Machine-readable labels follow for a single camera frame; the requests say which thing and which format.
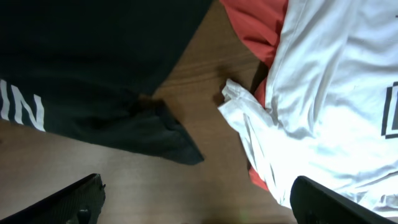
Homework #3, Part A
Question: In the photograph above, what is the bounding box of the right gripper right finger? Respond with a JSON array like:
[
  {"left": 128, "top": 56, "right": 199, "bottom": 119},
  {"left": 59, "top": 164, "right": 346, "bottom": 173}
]
[{"left": 290, "top": 176, "right": 395, "bottom": 224}]

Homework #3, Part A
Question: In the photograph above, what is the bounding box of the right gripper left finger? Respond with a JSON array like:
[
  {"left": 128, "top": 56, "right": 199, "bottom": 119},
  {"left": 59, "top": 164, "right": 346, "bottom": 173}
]
[{"left": 1, "top": 174, "right": 106, "bottom": 224}]

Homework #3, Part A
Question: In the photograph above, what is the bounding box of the black Nike t-shirt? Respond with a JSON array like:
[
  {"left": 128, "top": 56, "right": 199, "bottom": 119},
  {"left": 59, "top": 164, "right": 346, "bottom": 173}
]
[{"left": 1, "top": 0, "right": 211, "bottom": 165}]

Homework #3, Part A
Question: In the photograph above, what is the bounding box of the white t-shirt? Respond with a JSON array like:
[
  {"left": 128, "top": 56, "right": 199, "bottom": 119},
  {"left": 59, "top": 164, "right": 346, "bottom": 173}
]
[{"left": 217, "top": 0, "right": 398, "bottom": 218}]

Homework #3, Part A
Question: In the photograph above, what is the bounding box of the red garment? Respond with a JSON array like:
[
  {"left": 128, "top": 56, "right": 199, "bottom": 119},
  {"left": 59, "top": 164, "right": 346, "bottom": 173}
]
[{"left": 218, "top": 0, "right": 288, "bottom": 192}]

